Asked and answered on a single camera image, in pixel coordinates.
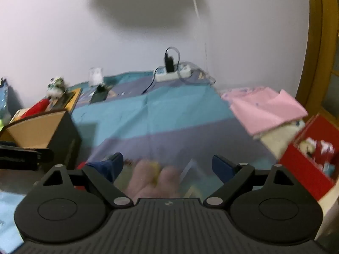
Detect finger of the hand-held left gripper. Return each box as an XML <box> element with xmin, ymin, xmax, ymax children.
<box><xmin>0</xmin><ymin>143</ymin><xmax>53</xmax><ymax>171</ymax></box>

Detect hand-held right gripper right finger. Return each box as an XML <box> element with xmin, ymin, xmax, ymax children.
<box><xmin>203</xmin><ymin>154</ymin><xmax>295</xmax><ymax>207</ymax></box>

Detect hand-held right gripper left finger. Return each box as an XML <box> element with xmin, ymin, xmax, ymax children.
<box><xmin>36</xmin><ymin>152</ymin><xmax>133</xmax><ymax>208</ymax></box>

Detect pink plush toy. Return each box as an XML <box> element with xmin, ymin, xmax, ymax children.
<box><xmin>124</xmin><ymin>159</ymin><xmax>182</xmax><ymax>199</ymax></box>

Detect dark brown cardboard box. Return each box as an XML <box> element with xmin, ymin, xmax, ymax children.
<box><xmin>5</xmin><ymin>110</ymin><xmax>82</xmax><ymax>170</ymax></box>

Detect small tan carton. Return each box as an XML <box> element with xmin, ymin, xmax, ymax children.
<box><xmin>9</xmin><ymin>108</ymin><xmax>29</xmax><ymax>124</ymax></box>

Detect red plush pillow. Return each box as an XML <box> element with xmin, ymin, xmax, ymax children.
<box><xmin>20</xmin><ymin>98</ymin><xmax>51</xmax><ymax>119</ymax></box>

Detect blue plastic bag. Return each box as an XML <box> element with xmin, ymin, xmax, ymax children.
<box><xmin>0</xmin><ymin>78</ymin><xmax>9</xmax><ymax>121</ymax></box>

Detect striped teal purple bedsheet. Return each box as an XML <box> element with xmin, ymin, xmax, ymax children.
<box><xmin>0</xmin><ymin>70</ymin><xmax>284</xmax><ymax>202</ymax></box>

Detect pink folded cloth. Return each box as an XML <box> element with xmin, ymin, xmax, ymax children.
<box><xmin>221</xmin><ymin>86</ymin><xmax>309</xmax><ymax>136</ymax></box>

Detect dark green phone stand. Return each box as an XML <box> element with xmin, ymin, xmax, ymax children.
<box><xmin>88</xmin><ymin>67</ymin><xmax>110</xmax><ymax>104</ymax></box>

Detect panda plush toy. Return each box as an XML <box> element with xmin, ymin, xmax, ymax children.
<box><xmin>47</xmin><ymin>76</ymin><xmax>68</xmax><ymax>99</ymax></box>

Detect red storage box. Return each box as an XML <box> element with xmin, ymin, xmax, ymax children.
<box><xmin>279</xmin><ymin>113</ymin><xmax>339</xmax><ymax>202</ymax></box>

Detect black charger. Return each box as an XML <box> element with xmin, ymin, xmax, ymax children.
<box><xmin>164</xmin><ymin>47</ymin><xmax>177</xmax><ymax>73</ymax></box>

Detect black power cord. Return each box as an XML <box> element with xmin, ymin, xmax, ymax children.
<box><xmin>142</xmin><ymin>70</ymin><xmax>157</xmax><ymax>95</ymax></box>

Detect black charger cable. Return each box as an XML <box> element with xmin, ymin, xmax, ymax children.
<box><xmin>165</xmin><ymin>47</ymin><xmax>191</xmax><ymax>85</ymax></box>

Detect wooden door frame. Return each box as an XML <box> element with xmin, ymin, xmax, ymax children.
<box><xmin>295</xmin><ymin>0</ymin><xmax>339</xmax><ymax>127</ymax></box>

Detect white hanging cable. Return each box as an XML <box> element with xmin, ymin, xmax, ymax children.
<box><xmin>188</xmin><ymin>0</ymin><xmax>210</xmax><ymax>85</ymax></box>

